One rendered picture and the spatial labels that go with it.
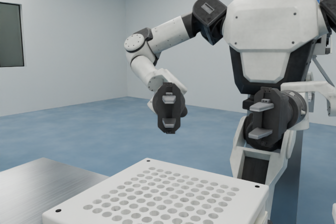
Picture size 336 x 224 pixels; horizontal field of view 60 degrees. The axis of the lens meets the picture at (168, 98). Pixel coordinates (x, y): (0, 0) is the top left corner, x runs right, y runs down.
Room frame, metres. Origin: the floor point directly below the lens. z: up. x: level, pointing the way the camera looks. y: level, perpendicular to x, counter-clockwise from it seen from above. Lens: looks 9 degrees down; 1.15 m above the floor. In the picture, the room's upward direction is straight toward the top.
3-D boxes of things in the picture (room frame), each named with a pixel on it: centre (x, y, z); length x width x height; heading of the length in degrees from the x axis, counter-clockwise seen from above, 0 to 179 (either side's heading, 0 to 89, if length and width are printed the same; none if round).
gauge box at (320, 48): (1.67, -0.83, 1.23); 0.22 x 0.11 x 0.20; 155
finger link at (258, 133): (0.57, -0.18, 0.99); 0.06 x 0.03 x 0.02; 141
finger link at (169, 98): (0.65, 0.00, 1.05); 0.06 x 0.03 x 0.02; 1
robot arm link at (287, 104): (0.64, -0.24, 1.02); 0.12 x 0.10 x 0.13; 141
